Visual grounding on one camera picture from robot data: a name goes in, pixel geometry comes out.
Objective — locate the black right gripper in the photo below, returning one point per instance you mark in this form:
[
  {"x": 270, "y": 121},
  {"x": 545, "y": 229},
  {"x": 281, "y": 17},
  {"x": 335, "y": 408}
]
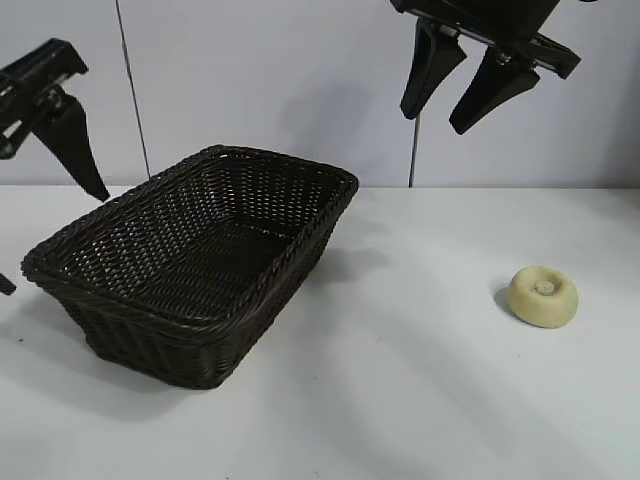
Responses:
[{"x": 490, "y": 17}]

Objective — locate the dark brown woven basket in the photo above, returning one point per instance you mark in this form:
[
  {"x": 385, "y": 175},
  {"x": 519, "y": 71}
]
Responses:
[{"x": 200, "y": 280}]

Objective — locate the pale yellow round pastry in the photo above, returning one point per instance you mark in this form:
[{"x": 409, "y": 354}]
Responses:
[{"x": 535, "y": 305}]

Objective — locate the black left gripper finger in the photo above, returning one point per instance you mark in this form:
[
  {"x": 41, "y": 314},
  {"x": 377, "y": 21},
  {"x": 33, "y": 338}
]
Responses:
[{"x": 6, "y": 285}]

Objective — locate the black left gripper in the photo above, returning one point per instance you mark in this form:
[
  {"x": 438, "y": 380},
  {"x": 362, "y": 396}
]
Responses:
[{"x": 35, "y": 75}]

